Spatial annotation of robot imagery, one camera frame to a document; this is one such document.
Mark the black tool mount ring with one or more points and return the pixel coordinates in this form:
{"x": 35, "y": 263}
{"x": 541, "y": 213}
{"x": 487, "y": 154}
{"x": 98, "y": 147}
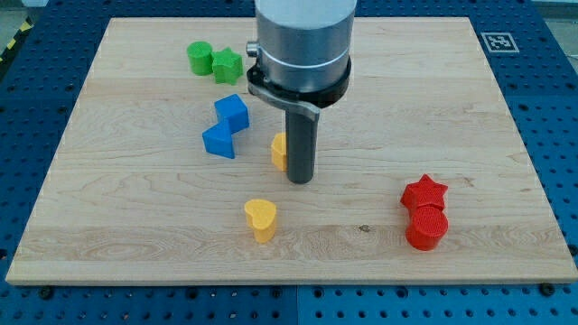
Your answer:
{"x": 308, "y": 104}

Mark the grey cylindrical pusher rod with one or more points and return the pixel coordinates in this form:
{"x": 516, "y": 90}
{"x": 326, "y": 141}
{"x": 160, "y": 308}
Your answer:
{"x": 301, "y": 137}

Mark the yellow hexagon block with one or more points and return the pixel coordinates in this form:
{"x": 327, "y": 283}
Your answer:
{"x": 278, "y": 152}

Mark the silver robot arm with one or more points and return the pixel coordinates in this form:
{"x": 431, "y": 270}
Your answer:
{"x": 303, "y": 64}

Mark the blue cube block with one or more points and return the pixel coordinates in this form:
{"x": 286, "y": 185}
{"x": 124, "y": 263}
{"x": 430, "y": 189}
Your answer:
{"x": 234, "y": 111}

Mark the blue triangle block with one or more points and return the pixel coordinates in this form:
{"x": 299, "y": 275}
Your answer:
{"x": 218, "y": 140}

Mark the yellow heart block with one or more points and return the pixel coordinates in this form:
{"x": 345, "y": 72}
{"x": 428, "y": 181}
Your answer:
{"x": 261, "y": 218}

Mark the green star block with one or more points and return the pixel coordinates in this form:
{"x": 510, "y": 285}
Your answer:
{"x": 227, "y": 66}

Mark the green cylinder block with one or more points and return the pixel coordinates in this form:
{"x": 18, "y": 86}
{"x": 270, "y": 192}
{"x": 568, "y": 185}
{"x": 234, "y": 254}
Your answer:
{"x": 200, "y": 58}

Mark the wooden board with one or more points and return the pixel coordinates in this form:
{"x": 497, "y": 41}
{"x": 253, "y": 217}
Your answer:
{"x": 133, "y": 198}

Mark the red star block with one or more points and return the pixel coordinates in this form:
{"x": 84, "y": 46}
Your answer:
{"x": 424, "y": 193}

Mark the red cylinder block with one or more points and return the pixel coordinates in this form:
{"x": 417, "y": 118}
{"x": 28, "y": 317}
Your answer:
{"x": 428, "y": 225}

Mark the white fiducial marker tag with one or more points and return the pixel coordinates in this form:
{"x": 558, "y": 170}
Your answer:
{"x": 499, "y": 42}

